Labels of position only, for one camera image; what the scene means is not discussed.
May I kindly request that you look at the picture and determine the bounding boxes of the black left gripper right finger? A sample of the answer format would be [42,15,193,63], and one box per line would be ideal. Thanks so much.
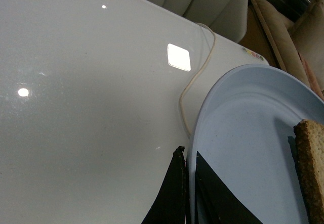
[195,153,261,223]

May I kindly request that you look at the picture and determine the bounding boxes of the beige power cable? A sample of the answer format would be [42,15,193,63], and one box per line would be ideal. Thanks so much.
[179,23,217,137]

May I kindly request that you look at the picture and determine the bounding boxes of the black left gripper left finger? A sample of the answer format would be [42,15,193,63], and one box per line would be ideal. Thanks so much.
[142,146,187,223]

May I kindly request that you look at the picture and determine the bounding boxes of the light blue round plate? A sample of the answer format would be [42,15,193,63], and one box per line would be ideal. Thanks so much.
[187,64,323,223]

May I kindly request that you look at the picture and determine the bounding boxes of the slice of bread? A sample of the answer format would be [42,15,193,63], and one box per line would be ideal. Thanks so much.
[294,119,323,223]

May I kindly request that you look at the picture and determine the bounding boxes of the beige cushion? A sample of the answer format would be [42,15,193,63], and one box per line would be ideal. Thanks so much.
[251,0,323,99]

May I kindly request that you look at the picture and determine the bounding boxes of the right beige chair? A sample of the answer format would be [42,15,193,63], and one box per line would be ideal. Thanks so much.
[147,0,248,42]

